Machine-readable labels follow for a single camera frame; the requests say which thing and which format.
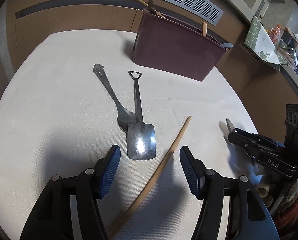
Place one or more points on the red snack bag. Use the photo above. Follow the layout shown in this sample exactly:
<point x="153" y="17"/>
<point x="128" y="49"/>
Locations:
<point x="275" y="33"/>

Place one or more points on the snack packets on counter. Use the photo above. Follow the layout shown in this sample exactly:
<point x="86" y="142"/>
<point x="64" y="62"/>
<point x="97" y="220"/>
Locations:
<point x="287" y="45"/>

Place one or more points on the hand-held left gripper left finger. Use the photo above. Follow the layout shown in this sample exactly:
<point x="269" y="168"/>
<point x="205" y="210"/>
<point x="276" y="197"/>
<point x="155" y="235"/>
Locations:
<point x="109" y="170"/>

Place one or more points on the wooden kitchen cabinet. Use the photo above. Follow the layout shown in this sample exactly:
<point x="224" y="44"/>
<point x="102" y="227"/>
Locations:
<point x="76" y="17"/>

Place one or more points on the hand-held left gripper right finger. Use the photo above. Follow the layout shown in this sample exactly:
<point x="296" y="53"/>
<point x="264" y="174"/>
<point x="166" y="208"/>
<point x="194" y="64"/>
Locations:
<point x="190" y="172"/>

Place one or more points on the grey silicone spoon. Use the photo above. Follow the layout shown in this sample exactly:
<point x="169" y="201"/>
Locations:
<point x="226" y="45"/>

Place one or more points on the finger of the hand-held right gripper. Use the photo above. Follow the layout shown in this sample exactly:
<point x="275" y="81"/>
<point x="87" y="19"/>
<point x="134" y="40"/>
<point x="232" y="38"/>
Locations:
<point x="253" y="138"/>
<point x="250" y="148"/>

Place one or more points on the wooden spoon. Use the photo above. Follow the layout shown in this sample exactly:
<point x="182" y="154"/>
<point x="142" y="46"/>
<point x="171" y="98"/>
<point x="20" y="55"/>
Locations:
<point x="205" y="28"/>

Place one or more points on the wooden chopstick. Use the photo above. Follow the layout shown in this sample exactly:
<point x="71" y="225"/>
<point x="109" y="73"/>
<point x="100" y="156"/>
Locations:
<point x="145" y="3"/>
<point x="164" y="162"/>

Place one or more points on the knitted colourful cushion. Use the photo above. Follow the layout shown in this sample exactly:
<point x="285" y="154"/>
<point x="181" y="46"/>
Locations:
<point x="292" y="205"/>

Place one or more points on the beige kitchen counter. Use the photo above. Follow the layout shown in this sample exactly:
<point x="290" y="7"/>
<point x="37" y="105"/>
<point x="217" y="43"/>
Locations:
<point x="241" y="7"/>

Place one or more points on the metal shovel-shaped spoon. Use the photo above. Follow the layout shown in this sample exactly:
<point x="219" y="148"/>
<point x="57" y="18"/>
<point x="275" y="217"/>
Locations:
<point x="140" y="140"/>

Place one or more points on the maroon plastic utensil box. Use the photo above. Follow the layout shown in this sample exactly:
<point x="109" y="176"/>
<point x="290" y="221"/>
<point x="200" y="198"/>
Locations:
<point x="174" y="47"/>

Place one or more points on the green checked towel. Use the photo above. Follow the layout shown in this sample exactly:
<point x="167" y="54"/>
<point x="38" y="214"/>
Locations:
<point x="260" y="42"/>

